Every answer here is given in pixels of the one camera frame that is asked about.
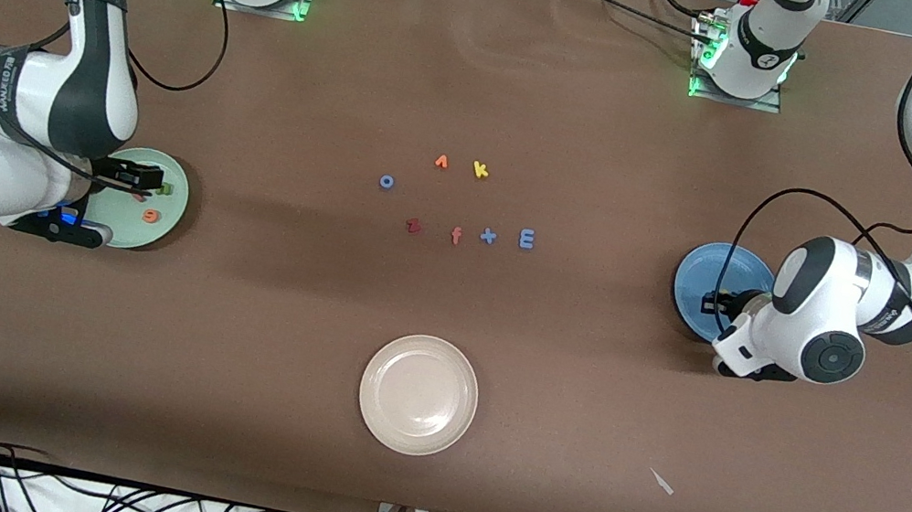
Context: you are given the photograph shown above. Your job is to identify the blue plate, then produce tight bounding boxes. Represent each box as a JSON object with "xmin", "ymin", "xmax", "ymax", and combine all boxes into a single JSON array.
[{"xmin": 665, "ymin": 236, "xmax": 781, "ymax": 355}]

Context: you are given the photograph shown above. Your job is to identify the green plate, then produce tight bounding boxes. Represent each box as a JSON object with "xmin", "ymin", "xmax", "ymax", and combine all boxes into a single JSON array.
[{"xmin": 79, "ymin": 139, "xmax": 196, "ymax": 260}]

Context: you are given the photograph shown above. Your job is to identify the white paper scrap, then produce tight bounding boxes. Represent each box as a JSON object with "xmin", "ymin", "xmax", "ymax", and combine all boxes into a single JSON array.
[{"xmin": 645, "ymin": 466, "xmax": 678, "ymax": 496}]

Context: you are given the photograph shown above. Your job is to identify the beige plate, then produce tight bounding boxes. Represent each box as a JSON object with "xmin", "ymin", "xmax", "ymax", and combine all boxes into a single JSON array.
[{"xmin": 349, "ymin": 326, "xmax": 488, "ymax": 465}]

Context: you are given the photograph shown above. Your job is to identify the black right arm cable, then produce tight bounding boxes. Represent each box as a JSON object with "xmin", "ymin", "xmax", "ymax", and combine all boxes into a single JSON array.
[{"xmin": 0, "ymin": 0, "xmax": 236, "ymax": 207}]

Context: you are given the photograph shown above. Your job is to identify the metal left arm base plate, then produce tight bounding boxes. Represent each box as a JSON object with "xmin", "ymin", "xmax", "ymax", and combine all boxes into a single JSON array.
[{"xmin": 684, "ymin": 9, "xmax": 797, "ymax": 116}]

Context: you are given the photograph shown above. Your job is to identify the black cable to arm base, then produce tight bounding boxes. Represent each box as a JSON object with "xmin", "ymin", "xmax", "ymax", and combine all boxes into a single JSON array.
[{"xmin": 543, "ymin": 0, "xmax": 722, "ymax": 45}]

